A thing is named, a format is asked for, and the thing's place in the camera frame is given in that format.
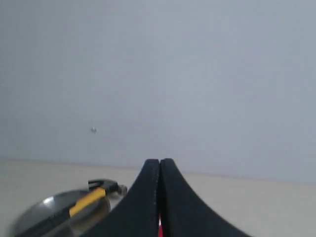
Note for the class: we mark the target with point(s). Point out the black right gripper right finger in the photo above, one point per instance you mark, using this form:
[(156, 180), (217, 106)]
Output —
[(183, 213)]

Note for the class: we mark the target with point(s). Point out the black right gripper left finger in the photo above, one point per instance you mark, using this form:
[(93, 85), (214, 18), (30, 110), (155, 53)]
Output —
[(136, 215)]

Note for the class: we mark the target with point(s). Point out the yellow black claw hammer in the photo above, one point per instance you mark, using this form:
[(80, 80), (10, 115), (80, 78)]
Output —
[(98, 188)]

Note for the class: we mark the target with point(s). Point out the red dome push button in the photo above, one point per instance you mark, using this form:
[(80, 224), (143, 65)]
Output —
[(160, 230)]

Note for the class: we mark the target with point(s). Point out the round steel plate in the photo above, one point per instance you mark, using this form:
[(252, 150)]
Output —
[(53, 211)]

